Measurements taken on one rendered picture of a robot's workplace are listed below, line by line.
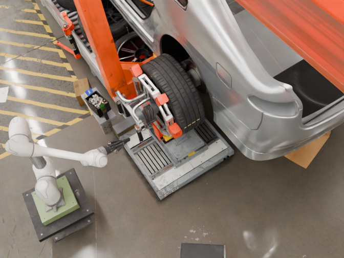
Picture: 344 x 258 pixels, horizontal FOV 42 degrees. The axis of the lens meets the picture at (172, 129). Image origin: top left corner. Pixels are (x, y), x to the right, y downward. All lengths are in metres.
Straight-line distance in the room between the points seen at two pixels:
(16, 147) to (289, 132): 1.88
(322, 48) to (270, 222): 3.10
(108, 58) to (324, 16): 2.80
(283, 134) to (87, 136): 2.30
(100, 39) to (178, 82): 0.71
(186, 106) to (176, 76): 0.24
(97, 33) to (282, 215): 2.19
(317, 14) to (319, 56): 0.13
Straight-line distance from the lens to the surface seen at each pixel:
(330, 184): 4.26
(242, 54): 2.79
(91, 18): 3.44
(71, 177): 4.11
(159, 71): 3.42
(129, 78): 4.04
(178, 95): 3.36
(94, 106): 4.18
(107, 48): 3.67
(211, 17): 2.94
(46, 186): 3.75
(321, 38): 1.05
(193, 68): 3.72
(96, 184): 4.36
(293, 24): 1.07
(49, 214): 3.94
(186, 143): 4.14
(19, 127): 3.41
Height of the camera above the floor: 3.73
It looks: 56 degrees down
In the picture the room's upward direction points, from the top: 12 degrees counter-clockwise
